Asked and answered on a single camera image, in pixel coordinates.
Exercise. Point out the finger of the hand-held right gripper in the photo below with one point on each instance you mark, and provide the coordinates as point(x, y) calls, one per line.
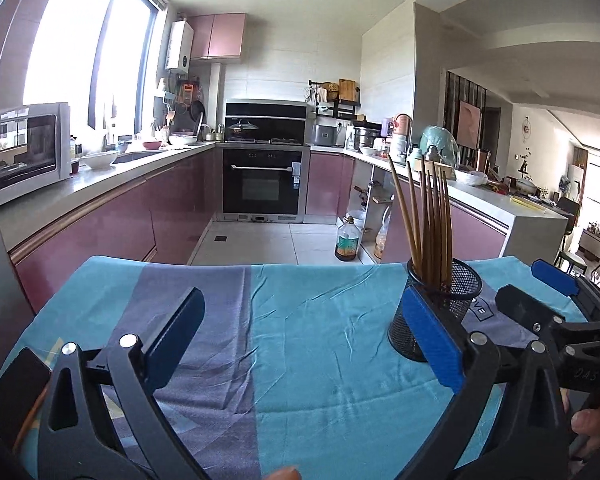
point(517, 305)
point(555, 277)

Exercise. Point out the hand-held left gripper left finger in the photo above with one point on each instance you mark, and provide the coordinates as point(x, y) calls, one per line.
point(172, 345)

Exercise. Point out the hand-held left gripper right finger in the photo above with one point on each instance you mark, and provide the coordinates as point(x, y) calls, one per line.
point(430, 340)

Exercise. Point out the black mesh utensil holder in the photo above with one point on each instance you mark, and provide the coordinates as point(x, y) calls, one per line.
point(405, 335)

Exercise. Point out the bunch of wooden chopsticks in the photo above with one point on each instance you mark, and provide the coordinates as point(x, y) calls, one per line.
point(442, 250)

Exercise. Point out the person's right hand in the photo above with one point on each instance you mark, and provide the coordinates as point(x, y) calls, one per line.
point(597, 422)

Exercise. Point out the person's left hand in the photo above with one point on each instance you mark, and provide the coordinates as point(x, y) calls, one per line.
point(284, 474)

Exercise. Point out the white kitchen countertop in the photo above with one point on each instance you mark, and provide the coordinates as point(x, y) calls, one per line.
point(530, 230)

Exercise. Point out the pink base cabinet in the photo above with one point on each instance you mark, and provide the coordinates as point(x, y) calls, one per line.
point(327, 185)
point(105, 230)
point(480, 240)

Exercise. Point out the blue grey printed tablecloth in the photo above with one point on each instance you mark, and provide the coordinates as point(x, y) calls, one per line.
point(320, 350)

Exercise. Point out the cooking oil bottle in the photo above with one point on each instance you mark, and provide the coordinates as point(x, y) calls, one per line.
point(346, 245)

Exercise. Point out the white plastic bag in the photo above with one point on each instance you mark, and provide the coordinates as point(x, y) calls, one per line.
point(471, 177)

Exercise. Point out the black smartphone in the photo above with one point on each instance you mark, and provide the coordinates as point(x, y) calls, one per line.
point(15, 395)

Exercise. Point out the black built-in oven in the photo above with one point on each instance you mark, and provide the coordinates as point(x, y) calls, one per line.
point(262, 185)

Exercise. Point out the grey kitchen countertop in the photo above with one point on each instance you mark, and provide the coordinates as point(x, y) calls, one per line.
point(55, 200)

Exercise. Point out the white jar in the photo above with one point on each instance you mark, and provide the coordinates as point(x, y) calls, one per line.
point(398, 146)

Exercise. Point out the white bowl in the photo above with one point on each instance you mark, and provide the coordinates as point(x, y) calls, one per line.
point(100, 160)

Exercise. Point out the pink bowl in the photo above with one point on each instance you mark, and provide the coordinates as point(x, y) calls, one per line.
point(152, 145)

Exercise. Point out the white dish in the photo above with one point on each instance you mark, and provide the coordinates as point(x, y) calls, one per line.
point(182, 139)

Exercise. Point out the stainless steel pot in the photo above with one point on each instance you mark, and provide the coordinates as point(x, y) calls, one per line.
point(366, 139)

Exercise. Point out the pink kettle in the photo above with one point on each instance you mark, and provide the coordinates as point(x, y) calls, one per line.
point(402, 124)

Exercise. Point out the pot with glass lid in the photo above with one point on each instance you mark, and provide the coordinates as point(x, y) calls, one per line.
point(241, 130)

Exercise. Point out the gas stove top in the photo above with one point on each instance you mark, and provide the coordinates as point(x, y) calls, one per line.
point(285, 141)

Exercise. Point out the black frying pan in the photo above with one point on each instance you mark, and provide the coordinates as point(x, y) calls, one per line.
point(197, 110)

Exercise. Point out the white microwave oven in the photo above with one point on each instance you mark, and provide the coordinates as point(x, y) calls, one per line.
point(30, 150)

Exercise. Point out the black range hood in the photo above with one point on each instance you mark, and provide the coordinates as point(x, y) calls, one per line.
point(280, 117)

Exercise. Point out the large kitchen window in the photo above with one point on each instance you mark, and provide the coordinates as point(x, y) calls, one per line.
point(65, 45)

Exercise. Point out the pink wall picture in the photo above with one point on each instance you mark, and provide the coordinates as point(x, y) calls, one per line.
point(469, 125)

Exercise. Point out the black wall rack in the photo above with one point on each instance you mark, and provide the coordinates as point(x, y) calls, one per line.
point(337, 111)

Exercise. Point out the white wall water heater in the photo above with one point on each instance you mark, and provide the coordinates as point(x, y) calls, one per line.
point(179, 46)

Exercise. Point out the pink wall cabinet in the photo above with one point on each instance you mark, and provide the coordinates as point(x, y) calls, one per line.
point(217, 37)

